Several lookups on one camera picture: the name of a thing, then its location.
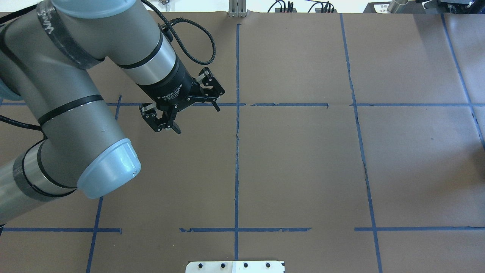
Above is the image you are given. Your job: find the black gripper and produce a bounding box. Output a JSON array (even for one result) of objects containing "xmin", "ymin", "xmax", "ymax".
[{"xmin": 138, "ymin": 57, "xmax": 225, "ymax": 134}]

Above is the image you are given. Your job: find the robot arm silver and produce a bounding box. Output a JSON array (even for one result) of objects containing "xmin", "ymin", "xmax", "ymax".
[{"xmin": 1, "ymin": 0, "xmax": 225, "ymax": 228}]

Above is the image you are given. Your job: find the small metal cup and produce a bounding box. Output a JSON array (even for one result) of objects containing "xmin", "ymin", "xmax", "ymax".
[{"xmin": 387, "ymin": 0, "xmax": 409, "ymax": 14}]

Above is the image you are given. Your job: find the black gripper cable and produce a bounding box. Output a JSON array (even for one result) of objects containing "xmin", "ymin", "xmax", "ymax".
[{"xmin": 141, "ymin": 0, "xmax": 216, "ymax": 66}]

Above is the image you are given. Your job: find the aluminium frame post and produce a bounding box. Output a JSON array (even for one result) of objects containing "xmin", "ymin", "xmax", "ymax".
[{"xmin": 228, "ymin": 0, "xmax": 247, "ymax": 18}]

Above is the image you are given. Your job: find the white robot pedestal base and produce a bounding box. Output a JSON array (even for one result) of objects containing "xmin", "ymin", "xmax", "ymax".
[{"xmin": 185, "ymin": 260, "xmax": 286, "ymax": 273}]

